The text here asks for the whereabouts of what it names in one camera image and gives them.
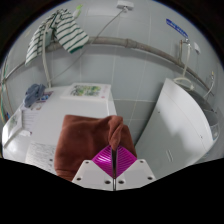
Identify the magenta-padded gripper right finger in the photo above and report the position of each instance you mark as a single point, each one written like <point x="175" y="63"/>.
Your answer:
<point x="131" y="171"/>

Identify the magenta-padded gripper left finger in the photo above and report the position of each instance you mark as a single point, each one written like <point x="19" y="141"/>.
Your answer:
<point x="95" y="173"/>

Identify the brown towel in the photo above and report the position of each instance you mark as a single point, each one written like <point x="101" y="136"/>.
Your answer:
<point x="80" y="140"/>

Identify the white open-lid washing machine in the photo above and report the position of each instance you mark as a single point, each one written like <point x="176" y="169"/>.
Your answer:
<point x="173" y="126"/>

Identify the flat white picture box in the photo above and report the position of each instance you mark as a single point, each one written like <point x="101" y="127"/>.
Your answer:
<point x="86" y="90"/>

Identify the printed paper leaflet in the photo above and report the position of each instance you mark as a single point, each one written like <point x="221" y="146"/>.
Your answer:
<point x="45" y="96"/>

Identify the blue grey crumpled cloth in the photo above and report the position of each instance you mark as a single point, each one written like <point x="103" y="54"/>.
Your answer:
<point x="33" y="93"/>

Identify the white vertical pipe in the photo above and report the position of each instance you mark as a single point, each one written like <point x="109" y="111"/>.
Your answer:
<point x="45" y="63"/>

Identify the green white striped shirt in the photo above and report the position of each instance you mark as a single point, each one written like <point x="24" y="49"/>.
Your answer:
<point x="70" y="33"/>

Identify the grey horizontal wall pipe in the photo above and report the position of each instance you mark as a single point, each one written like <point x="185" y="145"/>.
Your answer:
<point x="133" y="43"/>

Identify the blue wall sign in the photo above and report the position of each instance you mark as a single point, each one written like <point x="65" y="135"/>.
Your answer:
<point x="176" y="28"/>

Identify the white wall junction box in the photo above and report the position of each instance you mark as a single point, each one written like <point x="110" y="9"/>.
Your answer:
<point x="125" y="4"/>

